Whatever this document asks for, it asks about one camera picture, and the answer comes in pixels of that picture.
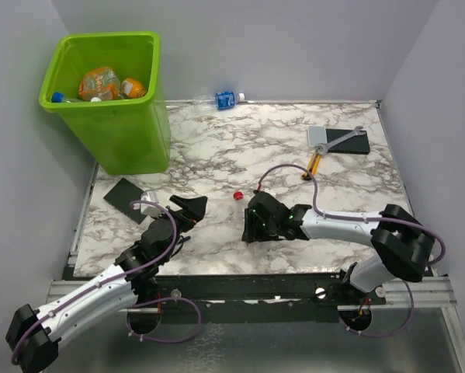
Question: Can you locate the black foam block left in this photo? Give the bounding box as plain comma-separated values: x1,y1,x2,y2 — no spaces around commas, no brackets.
103,178,146,225

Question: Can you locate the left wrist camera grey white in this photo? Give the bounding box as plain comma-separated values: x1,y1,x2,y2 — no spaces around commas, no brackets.
139,190,161,218

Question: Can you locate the green plastic bin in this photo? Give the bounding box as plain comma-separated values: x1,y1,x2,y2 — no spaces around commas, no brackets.
39,31,171,175

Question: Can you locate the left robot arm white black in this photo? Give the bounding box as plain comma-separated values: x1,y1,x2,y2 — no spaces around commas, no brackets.
5,195,208,372

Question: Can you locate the orange juice bottle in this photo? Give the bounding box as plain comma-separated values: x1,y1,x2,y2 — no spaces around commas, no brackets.
120,78,147,99

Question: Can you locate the blue label bottle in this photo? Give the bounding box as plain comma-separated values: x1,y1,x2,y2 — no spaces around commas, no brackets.
192,91,245,111

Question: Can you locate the crushed orange label bottle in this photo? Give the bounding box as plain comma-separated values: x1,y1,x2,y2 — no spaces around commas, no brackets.
78,67,120,102

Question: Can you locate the black foam block right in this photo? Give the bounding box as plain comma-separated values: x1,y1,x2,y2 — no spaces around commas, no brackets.
326,129,370,155

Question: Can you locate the silver wrench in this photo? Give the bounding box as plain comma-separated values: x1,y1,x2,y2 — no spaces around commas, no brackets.
315,126,366,155

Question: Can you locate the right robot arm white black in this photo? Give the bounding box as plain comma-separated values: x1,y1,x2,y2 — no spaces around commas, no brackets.
241,191,436,304

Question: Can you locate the pepsi bottle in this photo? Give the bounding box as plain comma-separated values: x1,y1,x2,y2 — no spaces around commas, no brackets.
51,91,81,103

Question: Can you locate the grey rectangular plate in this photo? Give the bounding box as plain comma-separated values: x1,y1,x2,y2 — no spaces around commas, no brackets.
307,125,327,148

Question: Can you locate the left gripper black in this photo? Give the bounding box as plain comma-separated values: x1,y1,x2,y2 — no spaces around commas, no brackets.
151,196,207,242

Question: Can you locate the red label clear bottle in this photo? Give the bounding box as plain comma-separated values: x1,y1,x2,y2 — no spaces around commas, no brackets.
233,191,244,200

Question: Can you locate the yellow black utility knife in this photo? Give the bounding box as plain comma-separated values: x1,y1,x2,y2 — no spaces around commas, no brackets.
301,152,321,181

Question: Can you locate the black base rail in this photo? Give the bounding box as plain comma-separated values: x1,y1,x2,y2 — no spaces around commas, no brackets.
63,266,388,326

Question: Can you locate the black foam block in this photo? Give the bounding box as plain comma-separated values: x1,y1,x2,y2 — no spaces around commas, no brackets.
326,129,370,155
103,178,146,225

